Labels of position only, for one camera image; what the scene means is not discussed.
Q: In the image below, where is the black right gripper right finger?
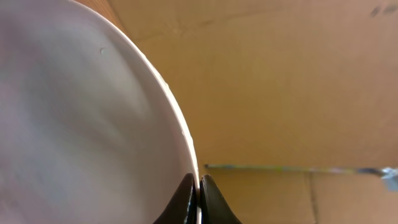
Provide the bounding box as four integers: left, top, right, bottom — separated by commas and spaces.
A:
200, 174, 242, 224

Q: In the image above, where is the white plate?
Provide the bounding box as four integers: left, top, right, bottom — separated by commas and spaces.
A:
1, 1, 198, 224

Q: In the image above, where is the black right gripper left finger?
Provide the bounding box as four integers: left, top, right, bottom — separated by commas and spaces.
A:
154, 173, 197, 224

